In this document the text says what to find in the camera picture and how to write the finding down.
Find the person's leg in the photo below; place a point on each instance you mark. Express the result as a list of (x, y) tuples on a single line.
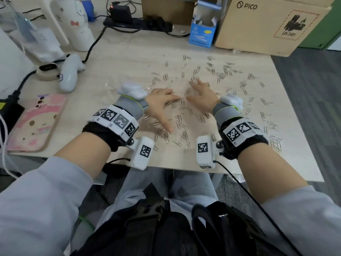
[(191, 186), (138, 189)]

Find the wooden desk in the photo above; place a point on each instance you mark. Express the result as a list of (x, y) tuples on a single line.
[(128, 58)]

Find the green cabinet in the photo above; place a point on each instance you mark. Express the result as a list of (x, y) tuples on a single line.
[(325, 31)]

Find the person's right leg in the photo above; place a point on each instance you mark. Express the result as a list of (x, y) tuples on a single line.
[(191, 186)]

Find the plain brown cardboard box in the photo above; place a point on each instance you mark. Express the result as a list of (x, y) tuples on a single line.
[(165, 11)]

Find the black backpack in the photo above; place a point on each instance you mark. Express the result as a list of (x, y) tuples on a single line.
[(159, 231)]

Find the left marker wristband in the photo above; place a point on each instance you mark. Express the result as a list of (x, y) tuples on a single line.
[(117, 119)]

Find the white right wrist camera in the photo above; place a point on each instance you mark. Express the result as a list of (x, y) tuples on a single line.
[(205, 151)]

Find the small blue box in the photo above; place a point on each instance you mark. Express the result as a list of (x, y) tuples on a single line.
[(88, 10)]

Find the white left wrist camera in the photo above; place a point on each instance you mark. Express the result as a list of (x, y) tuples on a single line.
[(144, 154)]

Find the white left hand tracker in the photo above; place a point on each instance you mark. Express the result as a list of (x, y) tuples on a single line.
[(131, 90)]

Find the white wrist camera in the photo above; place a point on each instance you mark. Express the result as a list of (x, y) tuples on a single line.
[(144, 154), (205, 151)]

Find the white cartoon bottle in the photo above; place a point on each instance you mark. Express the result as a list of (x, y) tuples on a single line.
[(77, 29)]

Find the beige round charger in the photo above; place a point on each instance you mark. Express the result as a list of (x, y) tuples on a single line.
[(46, 75)]

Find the marker wristband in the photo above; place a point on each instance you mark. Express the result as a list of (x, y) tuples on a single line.
[(239, 131), (117, 119)]

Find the person's left leg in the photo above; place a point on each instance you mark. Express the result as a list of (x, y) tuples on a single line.
[(138, 189)]

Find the grey right wrist brace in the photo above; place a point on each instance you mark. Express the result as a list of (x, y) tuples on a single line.
[(225, 114)]

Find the white paper bag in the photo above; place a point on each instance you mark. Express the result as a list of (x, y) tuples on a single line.
[(45, 42)]

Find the person's left forearm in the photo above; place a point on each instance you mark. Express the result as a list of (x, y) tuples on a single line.
[(85, 154)]

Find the person's right forearm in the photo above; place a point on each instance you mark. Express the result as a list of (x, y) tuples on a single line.
[(266, 170)]

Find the person's left hand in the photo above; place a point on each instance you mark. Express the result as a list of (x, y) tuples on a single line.
[(159, 103)]

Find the small clear plastic jar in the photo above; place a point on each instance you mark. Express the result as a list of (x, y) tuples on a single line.
[(110, 89)]

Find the black power strip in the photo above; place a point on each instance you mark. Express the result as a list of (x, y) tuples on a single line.
[(138, 23)]

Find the silver paper clips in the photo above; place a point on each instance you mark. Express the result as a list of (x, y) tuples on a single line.
[(176, 142)]

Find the black charger adapter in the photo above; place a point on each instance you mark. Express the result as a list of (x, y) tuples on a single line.
[(121, 14)]

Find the white handheld controller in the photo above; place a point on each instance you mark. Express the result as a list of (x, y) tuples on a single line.
[(69, 74)]

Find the white box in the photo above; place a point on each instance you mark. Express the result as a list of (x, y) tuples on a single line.
[(10, 69)]

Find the black power brick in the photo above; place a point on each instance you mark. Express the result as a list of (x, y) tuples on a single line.
[(10, 114)]

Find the cardboard box with red label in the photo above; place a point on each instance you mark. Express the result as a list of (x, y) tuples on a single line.
[(255, 31), (306, 1)]

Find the person's right hand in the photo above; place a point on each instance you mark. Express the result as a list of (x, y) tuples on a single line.
[(206, 99)]

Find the grey left wrist brace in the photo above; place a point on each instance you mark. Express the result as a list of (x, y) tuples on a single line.
[(128, 103)]

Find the pink cartoon phone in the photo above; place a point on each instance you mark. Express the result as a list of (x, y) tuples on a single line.
[(37, 122)]

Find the blue paper clip box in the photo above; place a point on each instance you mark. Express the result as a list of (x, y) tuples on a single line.
[(202, 37)]

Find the right marker wristband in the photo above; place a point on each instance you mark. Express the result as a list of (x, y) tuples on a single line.
[(239, 131)]

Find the grey wrist brace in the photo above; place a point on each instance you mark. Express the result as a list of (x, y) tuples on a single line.
[(128, 103), (225, 114)]

